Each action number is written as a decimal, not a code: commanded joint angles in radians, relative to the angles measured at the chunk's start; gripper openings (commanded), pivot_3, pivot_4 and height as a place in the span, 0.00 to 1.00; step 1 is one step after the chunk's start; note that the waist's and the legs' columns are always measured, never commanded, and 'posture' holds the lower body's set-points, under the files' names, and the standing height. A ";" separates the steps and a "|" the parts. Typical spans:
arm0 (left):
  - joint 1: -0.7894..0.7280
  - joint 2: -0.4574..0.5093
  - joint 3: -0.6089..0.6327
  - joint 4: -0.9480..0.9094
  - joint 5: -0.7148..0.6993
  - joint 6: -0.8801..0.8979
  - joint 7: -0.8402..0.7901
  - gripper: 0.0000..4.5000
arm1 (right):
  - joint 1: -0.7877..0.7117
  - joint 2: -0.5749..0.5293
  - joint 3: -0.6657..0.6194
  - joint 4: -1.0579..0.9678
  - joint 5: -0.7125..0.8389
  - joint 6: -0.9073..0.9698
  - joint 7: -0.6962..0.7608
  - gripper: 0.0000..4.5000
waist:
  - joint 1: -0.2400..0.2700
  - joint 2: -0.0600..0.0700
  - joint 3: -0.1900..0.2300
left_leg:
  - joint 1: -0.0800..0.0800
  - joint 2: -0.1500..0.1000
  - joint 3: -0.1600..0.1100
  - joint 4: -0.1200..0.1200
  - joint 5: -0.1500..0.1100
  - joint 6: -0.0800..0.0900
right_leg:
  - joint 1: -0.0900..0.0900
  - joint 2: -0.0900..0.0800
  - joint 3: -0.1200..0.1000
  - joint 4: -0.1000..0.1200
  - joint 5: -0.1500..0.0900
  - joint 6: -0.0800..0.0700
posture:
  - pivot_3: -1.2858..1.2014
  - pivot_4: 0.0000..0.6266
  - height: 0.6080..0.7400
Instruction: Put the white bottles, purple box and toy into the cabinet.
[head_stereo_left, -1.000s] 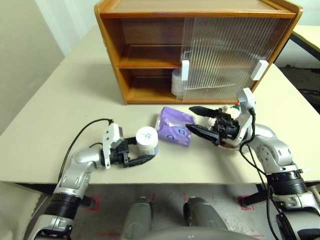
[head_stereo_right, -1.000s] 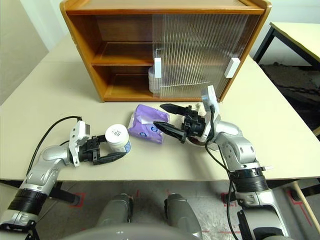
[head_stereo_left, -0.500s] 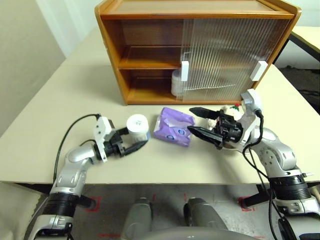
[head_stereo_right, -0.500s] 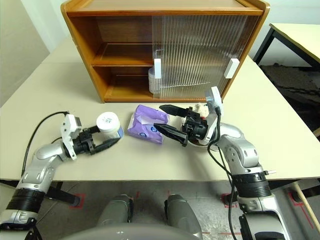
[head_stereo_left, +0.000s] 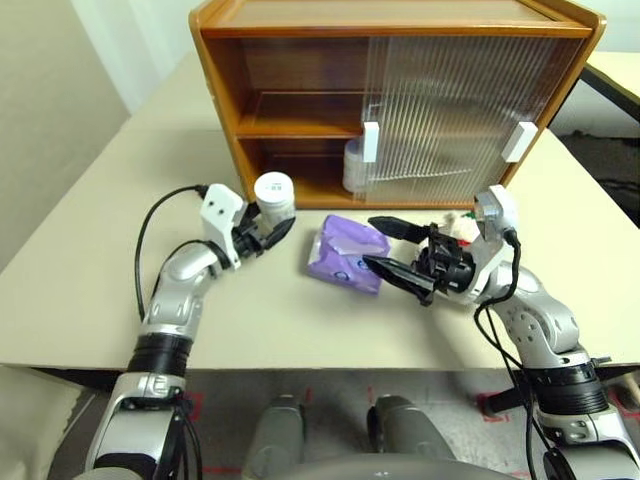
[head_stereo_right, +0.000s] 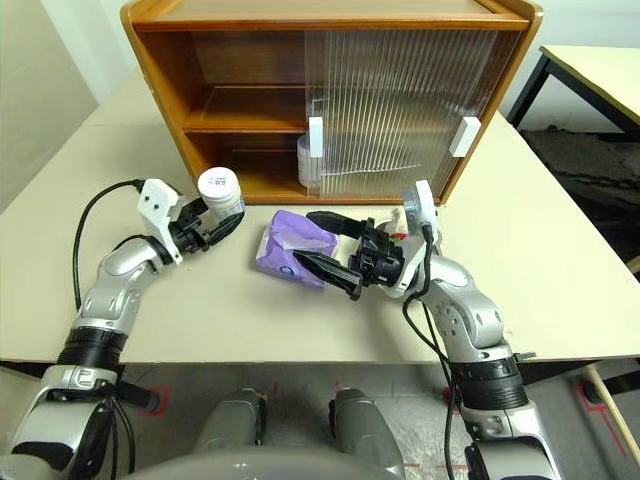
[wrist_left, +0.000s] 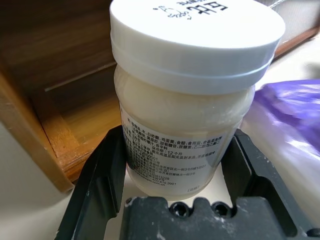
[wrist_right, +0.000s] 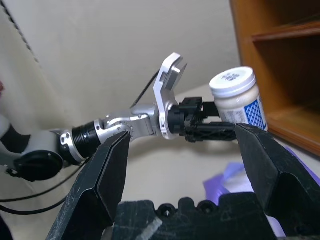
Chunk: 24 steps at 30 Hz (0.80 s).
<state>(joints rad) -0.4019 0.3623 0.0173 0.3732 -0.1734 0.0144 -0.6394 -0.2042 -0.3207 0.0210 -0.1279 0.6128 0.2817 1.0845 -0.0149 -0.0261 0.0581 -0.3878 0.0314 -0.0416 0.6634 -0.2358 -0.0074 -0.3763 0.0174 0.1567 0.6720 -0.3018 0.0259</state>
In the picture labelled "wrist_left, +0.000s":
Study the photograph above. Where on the white-lidded cream jar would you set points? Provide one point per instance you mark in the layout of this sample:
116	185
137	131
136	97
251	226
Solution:
175	112

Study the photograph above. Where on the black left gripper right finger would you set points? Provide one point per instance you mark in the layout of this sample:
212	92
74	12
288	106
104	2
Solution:
241	175

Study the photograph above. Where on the ribbed clear sliding door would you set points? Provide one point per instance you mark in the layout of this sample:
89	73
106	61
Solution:
300	17

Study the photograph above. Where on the purple white plastic bag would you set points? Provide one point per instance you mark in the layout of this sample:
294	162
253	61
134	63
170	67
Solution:
287	107

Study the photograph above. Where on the brown wooden cabinet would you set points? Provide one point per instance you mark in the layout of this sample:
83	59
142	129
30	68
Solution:
25	112

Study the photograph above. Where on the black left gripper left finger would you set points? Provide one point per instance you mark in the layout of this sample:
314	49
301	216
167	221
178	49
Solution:
97	180

